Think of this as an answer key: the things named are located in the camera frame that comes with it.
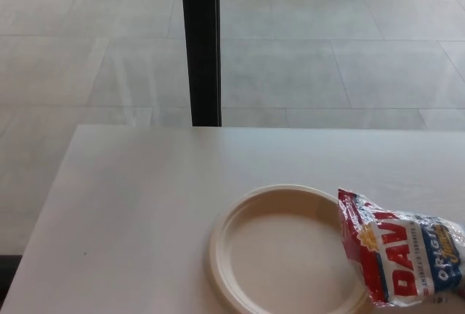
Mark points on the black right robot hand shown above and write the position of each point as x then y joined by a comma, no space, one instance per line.
459,293

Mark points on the red white sunflower seed bag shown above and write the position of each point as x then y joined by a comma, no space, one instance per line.
396,259

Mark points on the beige round paper plate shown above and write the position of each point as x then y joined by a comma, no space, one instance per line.
283,256

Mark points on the black vertical window post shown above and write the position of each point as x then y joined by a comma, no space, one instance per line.
203,45

